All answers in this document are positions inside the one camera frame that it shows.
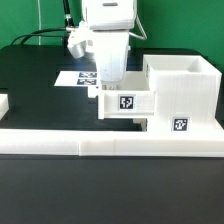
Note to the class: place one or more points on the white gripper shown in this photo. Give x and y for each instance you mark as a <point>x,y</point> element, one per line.
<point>110,50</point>

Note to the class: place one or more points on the white drawer tray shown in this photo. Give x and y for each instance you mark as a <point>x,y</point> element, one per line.
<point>133,99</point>
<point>142,122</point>

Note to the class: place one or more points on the white drawer cabinet box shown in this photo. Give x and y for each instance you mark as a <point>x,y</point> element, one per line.
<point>186,92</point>

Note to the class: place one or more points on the white front drawer tray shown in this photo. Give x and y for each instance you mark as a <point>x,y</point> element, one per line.
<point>142,122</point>

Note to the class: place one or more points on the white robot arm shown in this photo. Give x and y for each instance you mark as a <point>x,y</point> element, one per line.
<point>108,15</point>

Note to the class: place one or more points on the white marker sheet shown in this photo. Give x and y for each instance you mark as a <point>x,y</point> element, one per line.
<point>76,79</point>

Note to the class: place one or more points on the white L-shaped border frame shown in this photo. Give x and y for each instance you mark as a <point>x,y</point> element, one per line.
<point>64,124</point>

